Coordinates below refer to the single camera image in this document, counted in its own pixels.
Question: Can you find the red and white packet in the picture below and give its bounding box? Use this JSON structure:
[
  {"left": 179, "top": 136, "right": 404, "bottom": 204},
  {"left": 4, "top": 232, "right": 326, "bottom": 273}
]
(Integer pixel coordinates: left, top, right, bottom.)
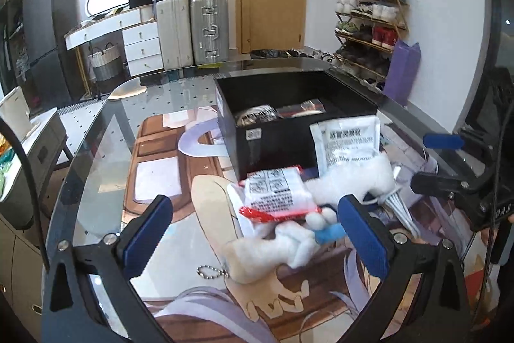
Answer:
[{"left": 227, "top": 165, "right": 324, "bottom": 226}]

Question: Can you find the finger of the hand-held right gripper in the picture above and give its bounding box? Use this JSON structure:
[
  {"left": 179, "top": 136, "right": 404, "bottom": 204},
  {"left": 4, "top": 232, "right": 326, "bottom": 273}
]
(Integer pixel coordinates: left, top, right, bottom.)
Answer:
[
  {"left": 423, "top": 128, "right": 488, "bottom": 153},
  {"left": 410, "top": 171, "right": 484, "bottom": 204}
]

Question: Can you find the white medicine sachet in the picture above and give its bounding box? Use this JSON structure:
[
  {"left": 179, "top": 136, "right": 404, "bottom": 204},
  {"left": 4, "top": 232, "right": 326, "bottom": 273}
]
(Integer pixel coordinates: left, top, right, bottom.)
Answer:
[{"left": 309, "top": 116, "right": 382, "bottom": 177}]

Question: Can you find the dark patterned cloth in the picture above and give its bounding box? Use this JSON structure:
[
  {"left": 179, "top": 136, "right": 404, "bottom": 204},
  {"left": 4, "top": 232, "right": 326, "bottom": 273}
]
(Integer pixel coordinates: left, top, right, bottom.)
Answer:
[{"left": 250, "top": 48, "right": 290, "bottom": 59}]

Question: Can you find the group of shoes on rack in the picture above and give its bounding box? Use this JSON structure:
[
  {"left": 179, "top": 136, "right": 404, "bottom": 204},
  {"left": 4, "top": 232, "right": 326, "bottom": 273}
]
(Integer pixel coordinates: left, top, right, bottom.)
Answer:
[{"left": 332, "top": 0, "right": 407, "bottom": 86}]

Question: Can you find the white cable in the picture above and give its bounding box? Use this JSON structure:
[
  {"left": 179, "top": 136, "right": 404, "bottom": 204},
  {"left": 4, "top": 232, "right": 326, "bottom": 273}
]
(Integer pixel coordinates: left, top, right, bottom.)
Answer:
[{"left": 363, "top": 186, "right": 424, "bottom": 240}]

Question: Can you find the grey and white basket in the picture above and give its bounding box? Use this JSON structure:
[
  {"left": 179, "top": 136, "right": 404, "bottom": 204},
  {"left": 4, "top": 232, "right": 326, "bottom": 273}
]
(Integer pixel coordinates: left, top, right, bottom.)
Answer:
[{"left": 88, "top": 43, "right": 122, "bottom": 83}]

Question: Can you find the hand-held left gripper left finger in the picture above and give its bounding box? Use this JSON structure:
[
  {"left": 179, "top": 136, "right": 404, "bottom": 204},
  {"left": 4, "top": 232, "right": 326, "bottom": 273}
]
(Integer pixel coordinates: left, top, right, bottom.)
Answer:
[{"left": 42, "top": 195, "right": 174, "bottom": 343}]

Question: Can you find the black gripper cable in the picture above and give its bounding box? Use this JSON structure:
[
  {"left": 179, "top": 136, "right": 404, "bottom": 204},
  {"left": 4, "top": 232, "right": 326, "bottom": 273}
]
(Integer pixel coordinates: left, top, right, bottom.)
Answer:
[
  {"left": 0, "top": 117, "right": 51, "bottom": 273},
  {"left": 480, "top": 144, "right": 504, "bottom": 289}
]

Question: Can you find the silver suitcase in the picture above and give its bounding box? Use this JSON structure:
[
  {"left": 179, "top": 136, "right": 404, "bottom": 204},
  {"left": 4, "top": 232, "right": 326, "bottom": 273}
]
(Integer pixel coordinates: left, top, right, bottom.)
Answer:
[{"left": 190, "top": 0, "right": 230, "bottom": 66}]

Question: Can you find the silver foil packet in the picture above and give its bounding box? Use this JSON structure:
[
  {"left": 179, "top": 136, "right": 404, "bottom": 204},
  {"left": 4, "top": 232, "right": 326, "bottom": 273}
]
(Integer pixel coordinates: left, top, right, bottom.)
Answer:
[{"left": 234, "top": 105, "right": 282, "bottom": 125}]

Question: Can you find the printed anime table mat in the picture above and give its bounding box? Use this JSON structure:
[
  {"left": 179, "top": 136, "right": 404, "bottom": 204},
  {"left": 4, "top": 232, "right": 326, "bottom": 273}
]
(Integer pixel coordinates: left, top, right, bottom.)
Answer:
[{"left": 120, "top": 102, "right": 486, "bottom": 343}]

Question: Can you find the black storage box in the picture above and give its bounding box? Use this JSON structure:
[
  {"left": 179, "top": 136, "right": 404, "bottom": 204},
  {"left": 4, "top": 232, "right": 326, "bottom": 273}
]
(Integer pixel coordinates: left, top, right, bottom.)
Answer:
[{"left": 214, "top": 70, "right": 380, "bottom": 183}]

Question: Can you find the white dressing desk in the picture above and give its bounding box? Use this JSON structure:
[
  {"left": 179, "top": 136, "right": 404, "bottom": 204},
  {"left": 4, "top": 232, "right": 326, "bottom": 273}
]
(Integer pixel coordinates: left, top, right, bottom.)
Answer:
[{"left": 64, "top": 3, "right": 165, "bottom": 74}]

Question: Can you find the pile of colourful snack packets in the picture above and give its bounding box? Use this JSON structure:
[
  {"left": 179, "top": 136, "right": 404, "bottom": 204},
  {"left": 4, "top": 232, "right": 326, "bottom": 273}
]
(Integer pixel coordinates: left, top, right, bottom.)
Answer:
[{"left": 0, "top": 136, "right": 17, "bottom": 201}]

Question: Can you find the gold shoe rack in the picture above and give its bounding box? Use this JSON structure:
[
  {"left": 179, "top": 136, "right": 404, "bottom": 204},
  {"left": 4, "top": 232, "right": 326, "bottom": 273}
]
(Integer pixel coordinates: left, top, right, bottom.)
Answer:
[{"left": 332, "top": 0, "right": 409, "bottom": 91}]

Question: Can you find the dark grey refrigerator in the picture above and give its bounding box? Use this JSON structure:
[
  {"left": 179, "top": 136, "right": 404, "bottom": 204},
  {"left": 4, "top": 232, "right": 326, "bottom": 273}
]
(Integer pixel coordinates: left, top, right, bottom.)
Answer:
[{"left": 22, "top": 0, "right": 84, "bottom": 115}]

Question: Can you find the red glossy packet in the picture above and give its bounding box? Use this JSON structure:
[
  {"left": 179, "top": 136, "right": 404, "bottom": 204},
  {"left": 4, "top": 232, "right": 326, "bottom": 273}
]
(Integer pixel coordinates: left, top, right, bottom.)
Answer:
[{"left": 277, "top": 99, "right": 326, "bottom": 117}]

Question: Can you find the white plush keychain toy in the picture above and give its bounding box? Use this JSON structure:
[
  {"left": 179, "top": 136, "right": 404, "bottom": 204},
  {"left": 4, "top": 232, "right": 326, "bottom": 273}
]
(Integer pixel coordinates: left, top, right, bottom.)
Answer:
[{"left": 197, "top": 206, "right": 346, "bottom": 284}]

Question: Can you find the white suitcase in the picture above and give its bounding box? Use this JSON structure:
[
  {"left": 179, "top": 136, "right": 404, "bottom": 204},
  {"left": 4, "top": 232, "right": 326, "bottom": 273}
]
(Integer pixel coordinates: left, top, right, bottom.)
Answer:
[{"left": 156, "top": 0, "right": 193, "bottom": 71}]

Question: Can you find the purple paper bag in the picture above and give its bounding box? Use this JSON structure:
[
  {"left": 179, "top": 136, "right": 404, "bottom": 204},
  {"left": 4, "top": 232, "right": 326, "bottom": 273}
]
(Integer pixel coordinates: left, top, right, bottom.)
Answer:
[{"left": 381, "top": 40, "right": 421, "bottom": 107}]

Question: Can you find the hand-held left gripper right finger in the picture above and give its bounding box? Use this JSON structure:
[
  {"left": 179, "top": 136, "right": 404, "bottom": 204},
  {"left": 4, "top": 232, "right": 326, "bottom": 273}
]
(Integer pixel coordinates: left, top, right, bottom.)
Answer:
[{"left": 337, "top": 194, "right": 472, "bottom": 343}]

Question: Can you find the white foam roll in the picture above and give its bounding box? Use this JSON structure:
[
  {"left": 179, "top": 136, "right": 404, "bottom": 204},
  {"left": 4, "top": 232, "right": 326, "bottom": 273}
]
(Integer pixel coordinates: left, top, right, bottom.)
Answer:
[{"left": 311, "top": 154, "right": 397, "bottom": 207}]

